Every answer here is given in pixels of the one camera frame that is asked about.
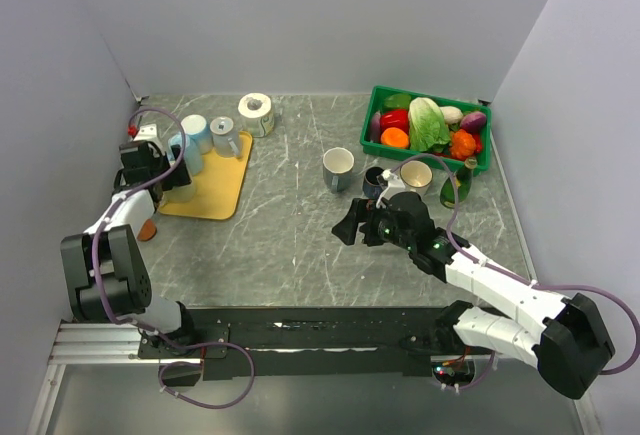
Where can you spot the orange bottle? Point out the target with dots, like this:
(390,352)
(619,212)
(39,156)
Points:
(147,231)

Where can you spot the white blue mug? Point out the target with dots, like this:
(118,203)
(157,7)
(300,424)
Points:
(197,128)

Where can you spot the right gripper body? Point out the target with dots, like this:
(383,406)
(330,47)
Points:
(381,229)

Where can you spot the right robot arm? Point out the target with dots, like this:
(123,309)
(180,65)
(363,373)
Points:
(565,339)

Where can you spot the orange pumpkin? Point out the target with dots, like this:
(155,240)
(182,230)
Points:
(462,145)

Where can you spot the purple onion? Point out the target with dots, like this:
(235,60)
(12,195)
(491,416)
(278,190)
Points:
(473,122)

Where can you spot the white garlic bulb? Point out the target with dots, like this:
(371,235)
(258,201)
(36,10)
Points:
(452,115)

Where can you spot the red bell pepper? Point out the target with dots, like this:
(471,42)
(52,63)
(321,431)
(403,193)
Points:
(397,118)

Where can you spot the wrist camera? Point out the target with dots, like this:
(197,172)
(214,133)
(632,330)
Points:
(391,185)
(148,132)

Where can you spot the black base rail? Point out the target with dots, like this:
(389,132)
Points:
(287,341)

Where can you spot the yellow tray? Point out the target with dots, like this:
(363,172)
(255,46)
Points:
(218,186)

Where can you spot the green bell pepper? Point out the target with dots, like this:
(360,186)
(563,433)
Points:
(396,101)

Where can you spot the green plastic crate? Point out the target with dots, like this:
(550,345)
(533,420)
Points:
(379,93)

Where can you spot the light green mug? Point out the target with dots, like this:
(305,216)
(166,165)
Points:
(180,194)

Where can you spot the cream beige mug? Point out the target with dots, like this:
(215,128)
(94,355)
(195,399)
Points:
(416,176)

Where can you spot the light blue faceted mug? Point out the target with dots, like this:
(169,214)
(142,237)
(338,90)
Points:
(192,157)

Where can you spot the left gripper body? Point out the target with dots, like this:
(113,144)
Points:
(177,178)

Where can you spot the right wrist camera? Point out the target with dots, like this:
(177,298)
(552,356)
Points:
(391,185)

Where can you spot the orange tomato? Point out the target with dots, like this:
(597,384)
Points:
(395,137)

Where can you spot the dark blue mug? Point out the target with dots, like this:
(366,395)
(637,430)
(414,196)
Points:
(373,183)

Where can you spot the toilet paper roll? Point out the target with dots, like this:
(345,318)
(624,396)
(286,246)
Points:
(256,113)

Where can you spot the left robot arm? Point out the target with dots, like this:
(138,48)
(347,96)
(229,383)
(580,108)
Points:
(106,277)

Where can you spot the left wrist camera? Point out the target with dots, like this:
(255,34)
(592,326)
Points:
(148,132)

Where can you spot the cabbage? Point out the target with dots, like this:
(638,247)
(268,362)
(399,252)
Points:
(428,131)

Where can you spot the purple eggplant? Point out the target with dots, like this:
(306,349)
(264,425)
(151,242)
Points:
(375,128)

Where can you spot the green glass bottle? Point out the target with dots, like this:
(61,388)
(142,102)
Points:
(454,192)

